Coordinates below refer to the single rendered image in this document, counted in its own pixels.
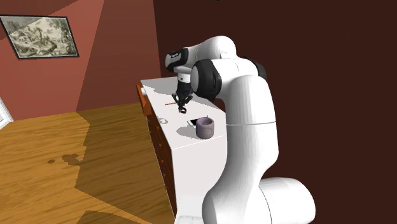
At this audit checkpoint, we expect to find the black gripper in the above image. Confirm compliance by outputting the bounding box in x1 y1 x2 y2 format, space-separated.
171 81 194 115

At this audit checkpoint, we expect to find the white chest of drawers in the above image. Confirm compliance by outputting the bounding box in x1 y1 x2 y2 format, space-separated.
135 76 229 224

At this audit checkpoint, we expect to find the purple-grey cup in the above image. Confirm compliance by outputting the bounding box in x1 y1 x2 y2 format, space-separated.
195 116 216 139

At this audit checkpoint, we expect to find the white door frame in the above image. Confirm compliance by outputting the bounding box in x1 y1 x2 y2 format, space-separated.
0 97 15 130

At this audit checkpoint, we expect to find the black-framed wall picture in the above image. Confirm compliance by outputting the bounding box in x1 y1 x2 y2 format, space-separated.
0 15 80 60

